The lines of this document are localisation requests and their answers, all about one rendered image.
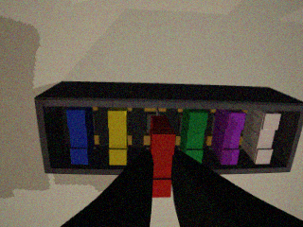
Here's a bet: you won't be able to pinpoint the black fuse block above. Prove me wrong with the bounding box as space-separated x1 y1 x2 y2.
34 80 303 175

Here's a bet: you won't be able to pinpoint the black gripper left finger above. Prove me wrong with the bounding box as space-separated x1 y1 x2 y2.
61 151 152 227

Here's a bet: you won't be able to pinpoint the green fuse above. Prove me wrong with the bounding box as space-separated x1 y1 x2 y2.
179 109 208 163

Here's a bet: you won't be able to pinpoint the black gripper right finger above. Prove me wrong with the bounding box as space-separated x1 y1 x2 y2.
170 151 303 227

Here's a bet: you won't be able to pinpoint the yellow fuse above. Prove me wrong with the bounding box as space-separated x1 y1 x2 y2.
109 107 129 166

